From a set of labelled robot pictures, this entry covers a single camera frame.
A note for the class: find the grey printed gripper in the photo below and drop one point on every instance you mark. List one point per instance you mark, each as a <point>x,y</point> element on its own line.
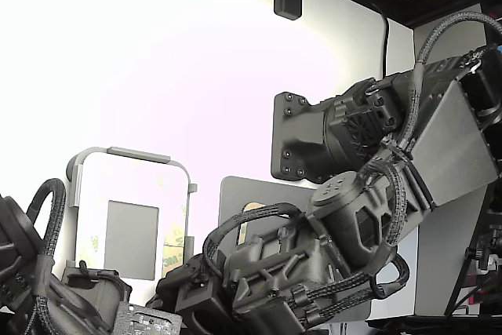
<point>266,268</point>

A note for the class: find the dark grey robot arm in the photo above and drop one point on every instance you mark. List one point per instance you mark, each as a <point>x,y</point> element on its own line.
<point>447,135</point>

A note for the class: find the tan 3M protective liner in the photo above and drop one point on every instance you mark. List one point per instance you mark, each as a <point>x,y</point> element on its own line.
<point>172,252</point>

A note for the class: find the grey flat tray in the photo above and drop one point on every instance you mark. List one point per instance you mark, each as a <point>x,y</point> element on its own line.
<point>266,194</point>

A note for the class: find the dark circuit board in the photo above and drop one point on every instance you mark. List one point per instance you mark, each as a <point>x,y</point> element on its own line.
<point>137,321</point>

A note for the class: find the grey cylindrical module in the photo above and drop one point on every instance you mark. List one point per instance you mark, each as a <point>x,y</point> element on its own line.
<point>106,296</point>

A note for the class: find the grey printed fixture stand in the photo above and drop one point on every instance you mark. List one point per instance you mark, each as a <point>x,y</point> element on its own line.
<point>137,154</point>

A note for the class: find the white side panel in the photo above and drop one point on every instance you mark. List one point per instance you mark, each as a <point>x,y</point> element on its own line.
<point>439,272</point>

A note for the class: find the white panel with window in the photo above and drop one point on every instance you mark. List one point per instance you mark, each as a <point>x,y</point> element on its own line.
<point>94,194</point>

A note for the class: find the tan 3M tape frame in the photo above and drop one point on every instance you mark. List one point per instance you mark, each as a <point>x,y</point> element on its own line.
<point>241,233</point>

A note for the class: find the black metal stand frame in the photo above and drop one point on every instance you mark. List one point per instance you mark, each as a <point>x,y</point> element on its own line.
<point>495,213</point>

